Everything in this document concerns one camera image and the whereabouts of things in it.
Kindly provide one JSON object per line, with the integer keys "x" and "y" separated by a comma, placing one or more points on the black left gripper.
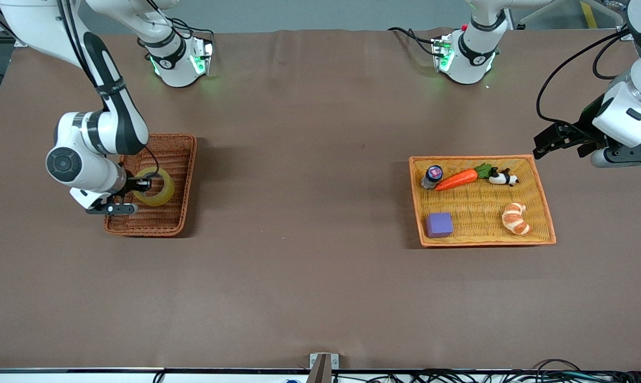
{"x": 585, "y": 128}

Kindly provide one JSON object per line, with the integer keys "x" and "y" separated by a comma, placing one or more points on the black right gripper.
{"x": 132, "y": 184}

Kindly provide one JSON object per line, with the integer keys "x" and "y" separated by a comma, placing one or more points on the yellow tape roll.
{"x": 163, "y": 198}

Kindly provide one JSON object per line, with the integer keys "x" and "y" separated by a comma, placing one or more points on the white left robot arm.
{"x": 472, "y": 58}

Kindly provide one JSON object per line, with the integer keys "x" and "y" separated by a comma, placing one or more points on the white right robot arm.
{"x": 118, "y": 127}

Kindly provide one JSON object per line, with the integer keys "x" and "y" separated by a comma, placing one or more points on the brown deep woven basket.
{"x": 160, "y": 221}

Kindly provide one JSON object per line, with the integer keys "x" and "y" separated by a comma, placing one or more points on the orange flat woven basket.
{"x": 480, "y": 213}

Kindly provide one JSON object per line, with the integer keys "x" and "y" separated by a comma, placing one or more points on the panda figurine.
{"x": 504, "y": 177}

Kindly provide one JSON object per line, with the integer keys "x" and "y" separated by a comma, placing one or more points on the toy croissant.
{"x": 516, "y": 219}

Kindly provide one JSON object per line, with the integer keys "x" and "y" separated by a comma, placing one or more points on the toy carrot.
{"x": 456, "y": 180}

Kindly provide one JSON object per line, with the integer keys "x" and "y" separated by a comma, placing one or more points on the small bottle with printed cap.
{"x": 433, "y": 175}

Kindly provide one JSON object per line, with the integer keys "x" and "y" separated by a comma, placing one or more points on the purple cube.
{"x": 439, "y": 224}

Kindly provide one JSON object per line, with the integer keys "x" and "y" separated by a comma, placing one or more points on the brown table cover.
{"x": 299, "y": 276}

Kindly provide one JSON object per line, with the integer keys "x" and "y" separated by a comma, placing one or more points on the metal camera bracket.
{"x": 323, "y": 369}

